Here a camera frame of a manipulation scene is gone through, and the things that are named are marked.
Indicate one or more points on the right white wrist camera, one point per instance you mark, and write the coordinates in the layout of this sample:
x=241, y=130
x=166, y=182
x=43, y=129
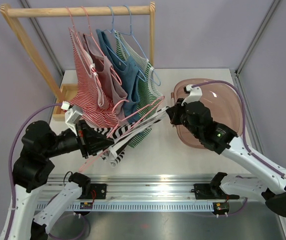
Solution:
x=194, y=94

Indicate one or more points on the aluminium frame post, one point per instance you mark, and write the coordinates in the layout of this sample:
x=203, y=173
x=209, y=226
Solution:
x=258, y=34
x=45, y=43

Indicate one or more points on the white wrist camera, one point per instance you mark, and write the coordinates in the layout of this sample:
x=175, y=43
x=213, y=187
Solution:
x=73, y=114
x=194, y=94

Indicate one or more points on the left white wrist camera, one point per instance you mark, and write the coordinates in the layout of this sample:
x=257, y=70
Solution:
x=73, y=114

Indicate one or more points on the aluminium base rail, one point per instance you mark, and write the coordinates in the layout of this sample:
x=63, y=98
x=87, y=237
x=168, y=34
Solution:
x=150, y=188

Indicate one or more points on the blue hanger under green top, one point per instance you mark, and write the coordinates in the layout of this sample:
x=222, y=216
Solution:
x=131, y=31

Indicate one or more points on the right aluminium frame post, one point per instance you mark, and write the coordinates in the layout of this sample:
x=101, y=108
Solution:
x=258, y=34

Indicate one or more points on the pink plastic basin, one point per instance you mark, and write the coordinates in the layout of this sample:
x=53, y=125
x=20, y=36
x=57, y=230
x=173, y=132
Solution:
x=223, y=102

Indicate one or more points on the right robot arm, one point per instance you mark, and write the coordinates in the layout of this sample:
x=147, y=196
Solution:
x=269, y=184

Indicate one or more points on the black white striped tank top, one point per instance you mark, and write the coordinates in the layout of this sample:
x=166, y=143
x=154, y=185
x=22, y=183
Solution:
x=123, y=136

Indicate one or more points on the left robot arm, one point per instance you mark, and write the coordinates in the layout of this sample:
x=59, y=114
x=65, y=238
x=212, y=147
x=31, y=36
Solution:
x=32, y=169

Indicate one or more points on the red white striped tank top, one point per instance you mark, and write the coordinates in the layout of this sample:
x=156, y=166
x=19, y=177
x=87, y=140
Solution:
x=96, y=106

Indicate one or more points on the wooden clothes rack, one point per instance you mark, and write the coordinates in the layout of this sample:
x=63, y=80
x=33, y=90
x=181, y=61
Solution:
x=12, y=16

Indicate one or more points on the white slotted cable duct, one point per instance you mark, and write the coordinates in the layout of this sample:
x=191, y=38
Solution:
x=143, y=207

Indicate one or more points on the pink hanger under mauve top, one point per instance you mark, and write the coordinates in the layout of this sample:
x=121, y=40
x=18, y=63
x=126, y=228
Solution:
x=113, y=72

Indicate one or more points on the pink hanger under red top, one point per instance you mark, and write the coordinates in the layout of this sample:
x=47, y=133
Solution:
x=71, y=17

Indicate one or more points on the mauve tank top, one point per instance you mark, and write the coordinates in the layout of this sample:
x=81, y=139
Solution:
x=109, y=85

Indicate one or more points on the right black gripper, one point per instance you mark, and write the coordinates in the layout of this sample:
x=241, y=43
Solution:
x=175, y=111

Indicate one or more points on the left aluminium frame post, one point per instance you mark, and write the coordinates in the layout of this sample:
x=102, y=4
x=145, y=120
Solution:
x=45, y=43

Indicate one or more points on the green white striped tank top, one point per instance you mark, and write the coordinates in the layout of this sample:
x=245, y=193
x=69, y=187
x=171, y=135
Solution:
x=148, y=94

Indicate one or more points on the blue tank top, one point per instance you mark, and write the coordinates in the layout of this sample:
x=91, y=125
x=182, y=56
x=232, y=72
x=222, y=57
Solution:
x=127, y=70

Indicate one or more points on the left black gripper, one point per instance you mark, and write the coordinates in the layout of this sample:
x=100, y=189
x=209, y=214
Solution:
x=89, y=139

